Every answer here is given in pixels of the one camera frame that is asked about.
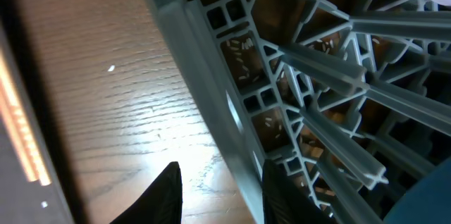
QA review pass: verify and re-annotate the wooden chopstick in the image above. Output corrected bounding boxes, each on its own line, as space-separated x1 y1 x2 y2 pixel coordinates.
1 52 51 186

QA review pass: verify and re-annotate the blue plate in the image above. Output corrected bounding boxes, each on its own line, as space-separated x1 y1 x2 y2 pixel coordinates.
383 158 450 224

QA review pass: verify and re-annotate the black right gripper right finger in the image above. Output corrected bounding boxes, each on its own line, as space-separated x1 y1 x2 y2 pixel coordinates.
262 159 334 224

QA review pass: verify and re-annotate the grey dishwasher rack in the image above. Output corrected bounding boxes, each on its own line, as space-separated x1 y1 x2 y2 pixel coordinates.
147 0 450 223

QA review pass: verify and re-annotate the dark brown serving tray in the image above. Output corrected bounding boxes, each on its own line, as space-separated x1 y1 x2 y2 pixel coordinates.
0 0 89 224

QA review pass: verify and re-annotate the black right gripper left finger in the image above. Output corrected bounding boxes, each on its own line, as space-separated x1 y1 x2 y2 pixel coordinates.
111 161 183 224

